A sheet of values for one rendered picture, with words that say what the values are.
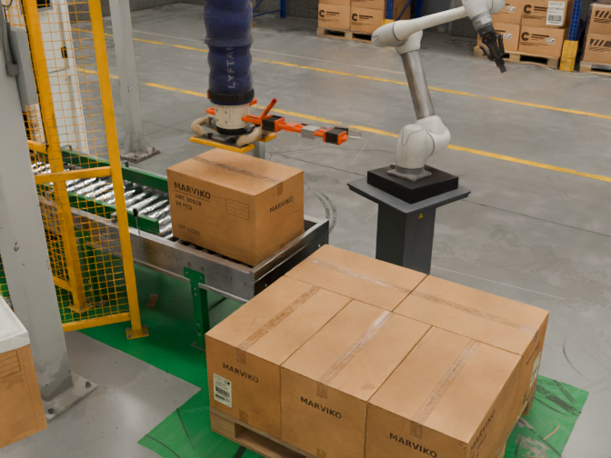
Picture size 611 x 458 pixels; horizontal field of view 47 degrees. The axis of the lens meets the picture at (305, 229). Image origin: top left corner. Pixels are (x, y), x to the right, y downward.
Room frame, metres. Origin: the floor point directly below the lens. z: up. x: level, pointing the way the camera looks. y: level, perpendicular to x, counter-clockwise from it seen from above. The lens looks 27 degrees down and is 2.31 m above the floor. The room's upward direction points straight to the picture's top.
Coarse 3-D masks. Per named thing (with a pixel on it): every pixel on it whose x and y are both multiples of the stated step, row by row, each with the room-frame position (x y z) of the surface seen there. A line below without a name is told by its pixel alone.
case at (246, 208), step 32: (192, 160) 3.52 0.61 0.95; (224, 160) 3.52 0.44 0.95; (256, 160) 3.52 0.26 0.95; (192, 192) 3.31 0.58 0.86; (224, 192) 3.18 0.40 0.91; (256, 192) 3.10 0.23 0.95; (288, 192) 3.27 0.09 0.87; (192, 224) 3.32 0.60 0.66; (224, 224) 3.18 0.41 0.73; (256, 224) 3.06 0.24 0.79; (288, 224) 3.27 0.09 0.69; (256, 256) 3.06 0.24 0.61
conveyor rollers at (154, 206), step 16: (80, 192) 4.02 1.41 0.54; (112, 192) 4.01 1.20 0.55; (128, 192) 4.01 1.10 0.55; (144, 192) 4.01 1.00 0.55; (160, 192) 4.01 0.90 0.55; (128, 208) 3.77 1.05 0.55; (144, 208) 3.85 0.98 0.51; (160, 208) 3.83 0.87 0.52; (160, 224) 3.58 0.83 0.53; (176, 240) 3.43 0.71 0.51; (224, 256) 3.21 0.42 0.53
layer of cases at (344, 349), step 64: (320, 256) 3.19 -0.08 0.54; (256, 320) 2.60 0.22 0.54; (320, 320) 2.60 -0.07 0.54; (384, 320) 2.60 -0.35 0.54; (448, 320) 2.60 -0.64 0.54; (512, 320) 2.60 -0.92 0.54; (256, 384) 2.35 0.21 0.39; (320, 384) 2.18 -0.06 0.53; (384, 384) 2.16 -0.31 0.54; (448, 384) 2.16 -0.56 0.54; (512, 384) 2.28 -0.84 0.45; (320, 448) 2.17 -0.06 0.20; (384, 448) 2.02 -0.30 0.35; (448, 448) 1.88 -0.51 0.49
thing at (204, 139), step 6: (210, 132) 3.38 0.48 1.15; (192, 138) 3.37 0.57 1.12; (198, 138) 3.37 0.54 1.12; (204, 138) 3.36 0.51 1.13; (210, 138) 3.36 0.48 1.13; (234, 138) 3.29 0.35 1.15; (210, 144) 3.31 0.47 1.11; (216, 144) 3.29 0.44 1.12; (222, 144) 3.28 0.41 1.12; (228, 144) 3.27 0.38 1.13; (234, 144) 3.26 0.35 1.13; (246, 144) 3.27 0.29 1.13; (252, 144) 3.28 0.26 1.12; (234, 150) 3.23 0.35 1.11; (240, 150) 3.21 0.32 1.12; (246, 150) 3.23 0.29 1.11
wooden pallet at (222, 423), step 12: (528, 396) 2.57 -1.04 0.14; (528, 408) 2.61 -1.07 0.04; (216, 420) 2.48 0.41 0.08; (228, 420) 2.44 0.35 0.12; (516, 420) 2.43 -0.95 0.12; (216, 432) 2.48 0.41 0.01; (228, 432) 2.44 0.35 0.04; (240, 432) 2.45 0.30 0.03; (252, 432) 2.47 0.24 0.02; (264, 432) 2.33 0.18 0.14; (240, 444) 2.41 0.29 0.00; (252, 444) 2.38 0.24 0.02; (264, 444) 2.38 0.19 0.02; (276, 444) 2.38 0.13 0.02; (288, 444) 2.26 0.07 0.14; (504, 444) 2.29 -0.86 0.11; (264, 456) 2.33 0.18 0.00; (276, 456) 2.31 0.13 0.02; (288, 456) 2.31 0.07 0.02; (300, 456) 2.31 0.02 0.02; (312, 456) 2.19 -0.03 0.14
